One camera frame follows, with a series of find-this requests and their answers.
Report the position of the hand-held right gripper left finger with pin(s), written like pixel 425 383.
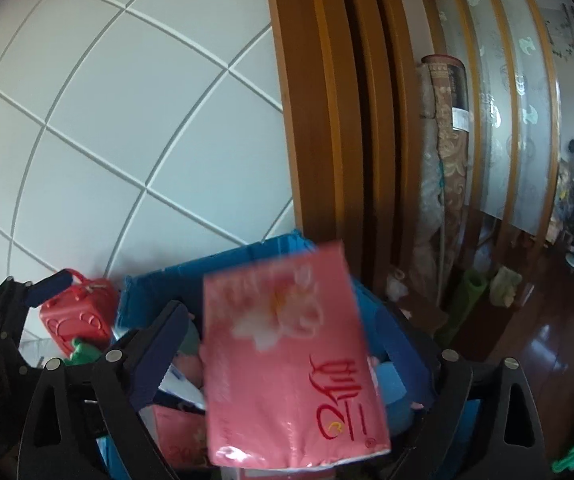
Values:
pixel 162 345

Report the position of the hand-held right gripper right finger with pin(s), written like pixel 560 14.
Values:
pixel 417 370

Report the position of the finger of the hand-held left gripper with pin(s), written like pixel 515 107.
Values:
pixel 49 285

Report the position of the red plastic toy case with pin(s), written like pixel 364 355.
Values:
pixel 74 317

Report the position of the blue plastic storage box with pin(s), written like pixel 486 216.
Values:
pixel 167 285

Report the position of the pink tissue pack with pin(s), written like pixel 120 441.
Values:
pixel 179 435
pixel 287 360

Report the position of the green plastic toy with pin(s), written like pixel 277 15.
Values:
pixel 87 352

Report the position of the green rolled mat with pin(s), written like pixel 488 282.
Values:
pixel 467 300

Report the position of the white crumpled bag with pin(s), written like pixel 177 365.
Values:
pixel 397 285

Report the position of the pale green bag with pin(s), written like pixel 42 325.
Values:
pixel 504 287

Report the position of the rolled patterned carpet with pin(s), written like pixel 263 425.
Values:
pixel 449 160

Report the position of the wooden frosted glass partition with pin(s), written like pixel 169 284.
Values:
pixel 317 110

